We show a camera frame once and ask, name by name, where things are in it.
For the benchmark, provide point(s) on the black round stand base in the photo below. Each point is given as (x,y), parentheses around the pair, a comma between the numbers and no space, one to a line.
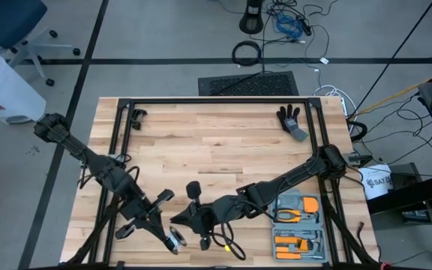
(251,22)

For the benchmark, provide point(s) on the black grey work glove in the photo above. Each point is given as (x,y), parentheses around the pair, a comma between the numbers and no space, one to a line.
(289,122)

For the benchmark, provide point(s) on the black box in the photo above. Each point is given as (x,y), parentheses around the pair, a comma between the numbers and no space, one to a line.
(403,176)

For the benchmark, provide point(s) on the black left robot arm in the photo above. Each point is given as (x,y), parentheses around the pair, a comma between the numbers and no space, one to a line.
(88,159)

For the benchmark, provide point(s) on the short orange black tool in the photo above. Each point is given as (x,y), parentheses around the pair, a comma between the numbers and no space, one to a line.
(294,248)

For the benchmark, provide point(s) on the small black clamp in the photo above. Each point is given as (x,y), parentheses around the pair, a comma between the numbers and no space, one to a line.
(137,118)

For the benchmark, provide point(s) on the black aluminium table frame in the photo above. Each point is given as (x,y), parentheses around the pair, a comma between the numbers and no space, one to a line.
(219,100)

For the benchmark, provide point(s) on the black floor grate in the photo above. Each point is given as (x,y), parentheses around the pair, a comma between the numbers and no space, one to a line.
(276,84)

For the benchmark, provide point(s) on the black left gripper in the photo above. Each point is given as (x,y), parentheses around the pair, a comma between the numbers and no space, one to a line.
(141,213)

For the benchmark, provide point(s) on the white plastic bin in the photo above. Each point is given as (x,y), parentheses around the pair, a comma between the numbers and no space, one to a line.
(2,86)

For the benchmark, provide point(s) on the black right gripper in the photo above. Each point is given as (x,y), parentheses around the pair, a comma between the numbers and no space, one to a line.
(206,219)

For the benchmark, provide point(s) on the blue office chair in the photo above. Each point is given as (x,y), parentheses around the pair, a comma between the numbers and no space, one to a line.
(6,18)

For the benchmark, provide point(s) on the grey plastic tool case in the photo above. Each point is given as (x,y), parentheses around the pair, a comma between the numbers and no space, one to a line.
(298,228)

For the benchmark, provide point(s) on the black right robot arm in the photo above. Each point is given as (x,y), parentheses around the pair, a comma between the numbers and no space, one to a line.
(283,183)

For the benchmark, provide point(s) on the black side desk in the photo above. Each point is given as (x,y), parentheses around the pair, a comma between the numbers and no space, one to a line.
(407,195)

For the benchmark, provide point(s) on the black diagonal support pole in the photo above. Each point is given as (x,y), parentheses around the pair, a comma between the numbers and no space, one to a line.
(391,60)

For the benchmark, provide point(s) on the small white adapter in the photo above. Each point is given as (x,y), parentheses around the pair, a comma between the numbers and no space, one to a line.
(324,60)

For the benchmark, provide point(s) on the black power strip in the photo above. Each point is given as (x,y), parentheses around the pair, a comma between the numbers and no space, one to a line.
(306,27)

